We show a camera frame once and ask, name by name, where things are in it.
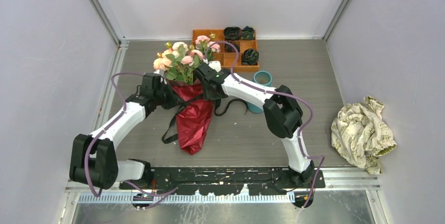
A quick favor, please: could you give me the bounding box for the black ribbon gold lettering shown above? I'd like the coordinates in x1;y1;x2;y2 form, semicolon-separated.
161;93;248;147

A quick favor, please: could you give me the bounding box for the teal vase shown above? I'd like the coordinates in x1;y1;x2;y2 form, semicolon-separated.
247;71;273;114

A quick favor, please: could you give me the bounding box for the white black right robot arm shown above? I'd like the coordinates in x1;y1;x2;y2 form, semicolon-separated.
194;63;315;188

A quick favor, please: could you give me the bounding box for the crumpled beige printed cloth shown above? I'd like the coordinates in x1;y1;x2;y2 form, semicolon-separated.
331;95;398;175

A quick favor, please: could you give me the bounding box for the aluminium frame rail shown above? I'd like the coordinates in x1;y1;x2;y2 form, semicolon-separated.
321;167;380;190

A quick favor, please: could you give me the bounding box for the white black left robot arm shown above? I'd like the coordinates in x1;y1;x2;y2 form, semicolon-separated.
69;70;178;197

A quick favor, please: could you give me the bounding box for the orange compartment tray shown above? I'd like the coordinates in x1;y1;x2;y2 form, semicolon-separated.
192;29;260;72

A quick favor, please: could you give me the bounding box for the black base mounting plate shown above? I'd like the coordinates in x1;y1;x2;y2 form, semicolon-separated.
132;167;325;196

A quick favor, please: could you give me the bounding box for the pink flower bouquet red wrap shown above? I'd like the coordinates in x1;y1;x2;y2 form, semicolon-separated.
153;33;220;155

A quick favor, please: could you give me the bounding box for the dark rolled sock back right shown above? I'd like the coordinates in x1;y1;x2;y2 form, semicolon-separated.
241;26;256;40

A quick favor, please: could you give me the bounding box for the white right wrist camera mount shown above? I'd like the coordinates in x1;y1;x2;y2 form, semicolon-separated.
208;60;221;72

